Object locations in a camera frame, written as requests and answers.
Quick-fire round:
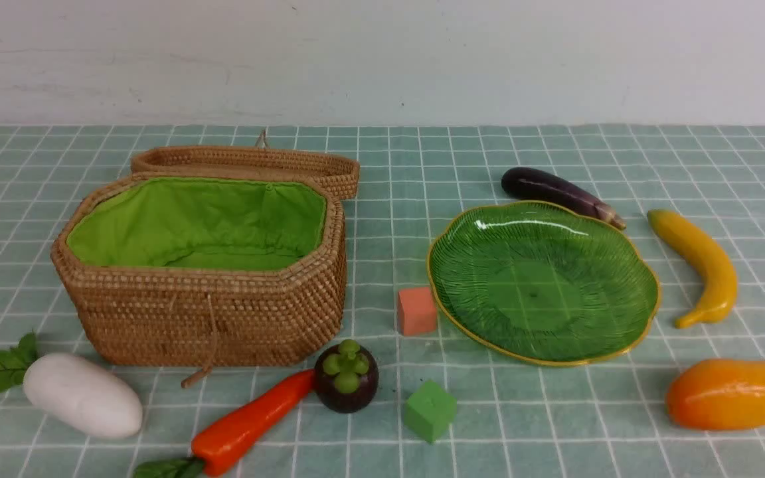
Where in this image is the dark purple mangosteen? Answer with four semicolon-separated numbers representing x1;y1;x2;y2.
313;339;379;414

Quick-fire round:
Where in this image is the purple eggplant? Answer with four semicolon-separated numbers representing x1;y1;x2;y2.
501;166;628;230

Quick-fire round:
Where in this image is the orange carrot with leaves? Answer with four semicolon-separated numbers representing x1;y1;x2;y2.
133;369;315;477

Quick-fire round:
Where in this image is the white radish with leaves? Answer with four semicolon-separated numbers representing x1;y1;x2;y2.
0;331;143;439

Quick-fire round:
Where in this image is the yellow banana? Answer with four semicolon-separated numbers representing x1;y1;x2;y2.
646;208;738;329

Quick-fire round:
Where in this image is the orange yellow mango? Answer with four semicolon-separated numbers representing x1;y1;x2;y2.
665;358;765;432

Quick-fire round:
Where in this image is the woven rattan basket lid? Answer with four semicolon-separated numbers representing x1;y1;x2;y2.
130;131;359;200

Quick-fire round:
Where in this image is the orange foam cube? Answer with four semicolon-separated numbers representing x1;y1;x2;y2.
397;285;438;336

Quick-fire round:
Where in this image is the green glass leaf plate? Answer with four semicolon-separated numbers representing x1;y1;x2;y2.
426;202;662;367

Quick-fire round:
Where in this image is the green foam cube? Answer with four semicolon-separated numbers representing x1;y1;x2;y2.
403;380;458;443

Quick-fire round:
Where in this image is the woven rattan basket green lining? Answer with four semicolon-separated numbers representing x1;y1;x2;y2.
50;171;348;390

